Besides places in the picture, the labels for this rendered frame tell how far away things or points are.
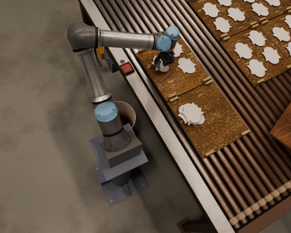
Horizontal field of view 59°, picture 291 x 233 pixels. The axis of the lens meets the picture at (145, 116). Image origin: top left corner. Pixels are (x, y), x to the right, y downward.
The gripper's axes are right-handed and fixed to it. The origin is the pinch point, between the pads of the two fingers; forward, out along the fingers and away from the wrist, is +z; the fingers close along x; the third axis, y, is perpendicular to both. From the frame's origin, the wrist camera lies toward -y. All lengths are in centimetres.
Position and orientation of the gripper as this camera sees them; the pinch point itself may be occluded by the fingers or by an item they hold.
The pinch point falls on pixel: (160, 63)
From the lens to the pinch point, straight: 174.1
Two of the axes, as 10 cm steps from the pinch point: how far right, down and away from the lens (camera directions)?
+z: -1.0, 3.5, 9.3
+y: 4.8, 8.4, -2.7
